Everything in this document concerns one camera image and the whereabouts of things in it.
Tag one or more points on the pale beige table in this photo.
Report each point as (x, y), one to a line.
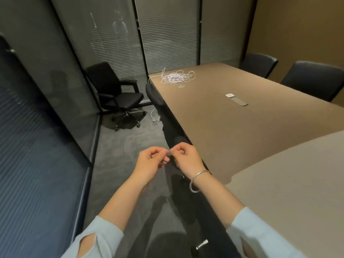
(295, 185)

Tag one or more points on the glass partition with grey blinds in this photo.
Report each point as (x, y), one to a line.
(166, 32)

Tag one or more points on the white table socket panel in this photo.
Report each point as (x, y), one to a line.
(229, 95)

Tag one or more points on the person's right hand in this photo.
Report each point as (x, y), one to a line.
(188, 161)

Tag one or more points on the person's left hand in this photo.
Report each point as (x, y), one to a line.
(150, 163)

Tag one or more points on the person's left forearm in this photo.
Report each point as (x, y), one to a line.
(121, 201)

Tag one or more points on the dark meeting chair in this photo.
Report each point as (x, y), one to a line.
(258, 64)
(311, 80)

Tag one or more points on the black swivel office chair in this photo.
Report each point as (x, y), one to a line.
(126, 100)
(215, 233)

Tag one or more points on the brown table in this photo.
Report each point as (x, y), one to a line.
(242, 126)

